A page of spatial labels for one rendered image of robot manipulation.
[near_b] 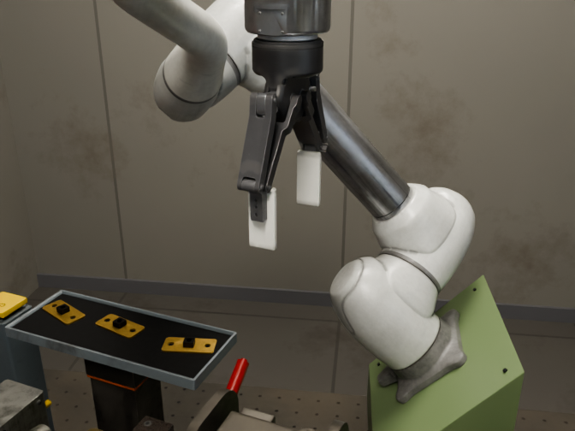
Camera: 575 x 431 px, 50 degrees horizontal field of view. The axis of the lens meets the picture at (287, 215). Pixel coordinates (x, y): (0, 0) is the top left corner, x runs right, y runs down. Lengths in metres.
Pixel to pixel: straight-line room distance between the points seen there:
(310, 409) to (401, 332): 0.42
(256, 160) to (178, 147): 2.57
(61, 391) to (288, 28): 1.33
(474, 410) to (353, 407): 0.47
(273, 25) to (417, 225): 0.76
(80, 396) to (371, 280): 0.84
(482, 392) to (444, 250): 0.30
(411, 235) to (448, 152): 1.76
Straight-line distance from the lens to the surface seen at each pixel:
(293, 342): 3.08
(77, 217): 3.53
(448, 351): 1.35
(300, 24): 0.63
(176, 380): 0.97
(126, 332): 1.08
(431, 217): 1.32
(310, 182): 0.77
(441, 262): 1.34
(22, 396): 1.08
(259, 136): 0.61
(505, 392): 1.22
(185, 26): 0.82
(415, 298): 1.30
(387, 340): 1.30
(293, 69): 0.64
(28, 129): 3.47
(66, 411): 1.70
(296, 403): 1.63
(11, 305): 1.23
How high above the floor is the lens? 1.74
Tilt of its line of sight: 23 degrees down
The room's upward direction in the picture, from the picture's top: straight up
